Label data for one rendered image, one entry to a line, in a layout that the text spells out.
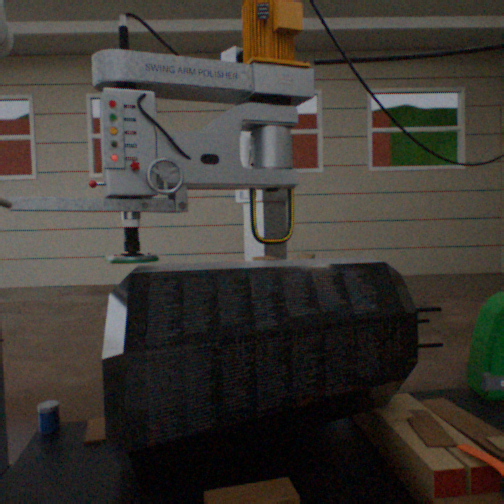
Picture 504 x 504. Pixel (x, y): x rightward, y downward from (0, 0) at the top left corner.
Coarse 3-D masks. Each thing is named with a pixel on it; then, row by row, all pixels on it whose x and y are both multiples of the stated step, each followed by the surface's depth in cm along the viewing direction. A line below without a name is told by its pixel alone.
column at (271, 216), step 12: (264, 204) 263; (276, 204) 269; (264, 216) 263; (276, 216) 269; (264, 228) 264; (276, 228) 270; (252, 240) 272; (252, 252) 273; (264, 252) 264; (276, 252) 270
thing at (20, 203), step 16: (16, 208) 166; (32, 208) 168; (48, 208) 170; (64, 208) 172; (80, 208) 174; (96, 208) 176; (112, 208) 178; (128, 208) 181; (144, 208) 182; (160, 208) 186
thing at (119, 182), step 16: (128, 96) 174; (128, 112) 174; (128, 128) 175; (144, 128) 177; (144, 144) 177; (128, 160) 175; (144, 160) 177; (112, 176) 173; (128, 176) 175; (144, 176) 178; (112, 192) 173; (128, 192) 176; (144, 192) 178
